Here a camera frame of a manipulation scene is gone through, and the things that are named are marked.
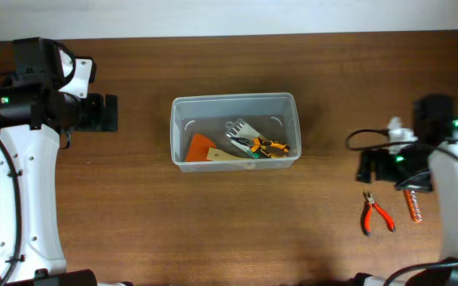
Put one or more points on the orange scraper with wooden handle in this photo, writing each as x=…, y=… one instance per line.
x=203, y=150

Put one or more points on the orange black long-nose pliers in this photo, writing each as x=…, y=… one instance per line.
x=261, y=148

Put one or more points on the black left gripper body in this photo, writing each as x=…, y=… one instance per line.
x=95, y=112

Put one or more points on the clear case of coloured plugs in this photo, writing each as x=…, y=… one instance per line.
x=240, y=128

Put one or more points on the clear plastic storage container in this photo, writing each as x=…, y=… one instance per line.
x=273, y=115

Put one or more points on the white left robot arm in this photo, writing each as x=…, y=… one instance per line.
x=42, y=101

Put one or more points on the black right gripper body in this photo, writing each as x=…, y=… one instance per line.
x=378, y=166

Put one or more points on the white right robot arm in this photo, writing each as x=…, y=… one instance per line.
x=443, y=167

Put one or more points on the orange socket bit rail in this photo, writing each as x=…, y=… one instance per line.
x=413, y=205

